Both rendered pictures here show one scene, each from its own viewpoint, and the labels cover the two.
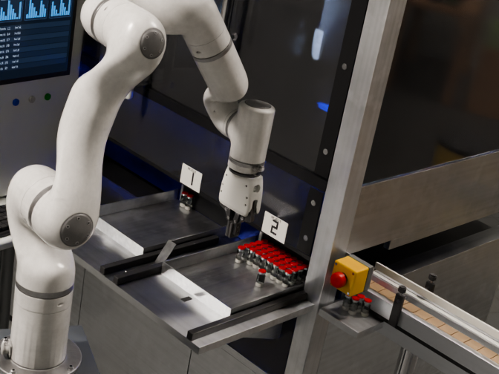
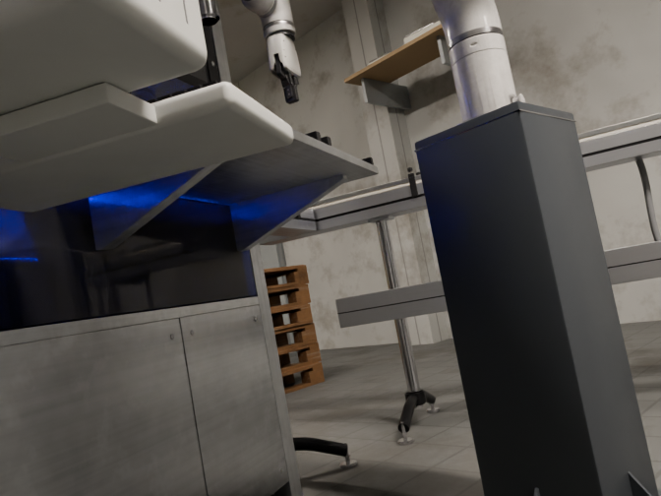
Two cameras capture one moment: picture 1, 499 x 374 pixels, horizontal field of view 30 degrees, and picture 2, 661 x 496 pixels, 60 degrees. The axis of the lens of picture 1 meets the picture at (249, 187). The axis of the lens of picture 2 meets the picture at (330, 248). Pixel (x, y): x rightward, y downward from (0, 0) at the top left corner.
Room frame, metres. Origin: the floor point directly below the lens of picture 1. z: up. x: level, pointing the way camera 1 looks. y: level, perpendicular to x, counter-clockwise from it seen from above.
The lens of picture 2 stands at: (2.46, 1.40, 0.56)
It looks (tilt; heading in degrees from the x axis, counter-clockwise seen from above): 5 degrees up; 251
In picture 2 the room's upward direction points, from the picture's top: 10 degrees counter-clockwise
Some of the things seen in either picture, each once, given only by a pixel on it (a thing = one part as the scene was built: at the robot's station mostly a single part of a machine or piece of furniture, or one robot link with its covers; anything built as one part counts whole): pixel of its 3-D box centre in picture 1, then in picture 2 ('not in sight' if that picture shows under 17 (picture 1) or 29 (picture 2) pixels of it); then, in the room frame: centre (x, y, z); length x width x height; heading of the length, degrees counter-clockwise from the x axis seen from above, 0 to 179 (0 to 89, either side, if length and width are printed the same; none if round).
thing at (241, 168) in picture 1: (246, 163); (279, 33); (2.01, 0.02, 1.27); 0.09 x 0.08 x 0.03; 49
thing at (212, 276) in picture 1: (243, 274); not in sight; (2.17, -0.03, 0.90); 0.34 x 0.26 x 0.04; 139
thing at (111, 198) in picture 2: not in sight; (165, 197); (2.39, 0.34, 0.79); 0.34 x 0.03 x 0.13; 139
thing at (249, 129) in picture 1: (251, 130); (272, 4); (2.02, 0.02, 1.35); 0.09 x 0.08 x 0.13; 42
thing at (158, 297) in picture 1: (179, 261); (230, 175); (2.23, 0.15, 0.87); 0.70 x 0.48 x 0.02; 49
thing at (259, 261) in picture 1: (266, 265); not in sight; (2.24, -0.08, 0.90); 0.18 x 0.02 x 0.05; 49
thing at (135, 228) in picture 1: (160, 221); not in sight; (2.39, 0.23, 0.90); 0.34 x 0.26 x 0.04; 139
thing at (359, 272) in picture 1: (350, 275); not in sight; (2.09, -0.29, 0.99); 0.08 x 0.07 x 0.07; 139
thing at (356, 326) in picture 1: (355, 316); not in sight; (2.12, -0.33, 0.87); 0.14 x 0.13 x 0.02; 139
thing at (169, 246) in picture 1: (151, 257); not in sight; (2.15, 0.22, 0.91); 0.14 x 0.03 x 0.06; 140
